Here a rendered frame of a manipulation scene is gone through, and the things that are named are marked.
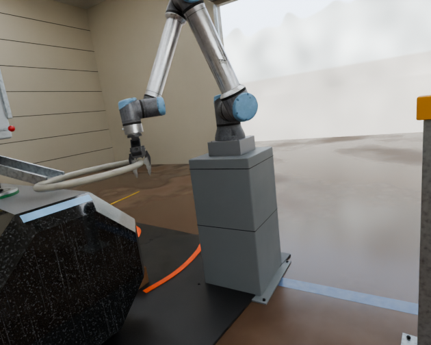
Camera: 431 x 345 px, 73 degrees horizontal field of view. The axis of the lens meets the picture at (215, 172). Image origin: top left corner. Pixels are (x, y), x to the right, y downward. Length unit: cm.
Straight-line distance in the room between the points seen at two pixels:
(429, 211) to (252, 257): 93
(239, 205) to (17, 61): 650
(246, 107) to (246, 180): 39
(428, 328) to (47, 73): 758
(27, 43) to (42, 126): 175
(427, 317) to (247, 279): 88
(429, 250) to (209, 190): 108
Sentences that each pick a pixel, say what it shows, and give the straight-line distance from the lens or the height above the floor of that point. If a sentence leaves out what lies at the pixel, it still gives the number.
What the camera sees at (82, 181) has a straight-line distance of 126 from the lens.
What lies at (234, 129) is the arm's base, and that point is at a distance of 174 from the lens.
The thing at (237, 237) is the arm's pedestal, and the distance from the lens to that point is 176.
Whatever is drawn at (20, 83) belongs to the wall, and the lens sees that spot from 746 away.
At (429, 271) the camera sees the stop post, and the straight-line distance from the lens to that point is 142.
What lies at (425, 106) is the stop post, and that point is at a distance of 123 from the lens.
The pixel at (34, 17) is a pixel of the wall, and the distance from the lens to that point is 807.
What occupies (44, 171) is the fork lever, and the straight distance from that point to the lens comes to 175.
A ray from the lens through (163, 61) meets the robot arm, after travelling 164.
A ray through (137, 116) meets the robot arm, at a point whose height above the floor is 113.
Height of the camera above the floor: 111
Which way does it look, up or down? 12 degrees down
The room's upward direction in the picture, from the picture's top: 7 degrees counter-clockwise
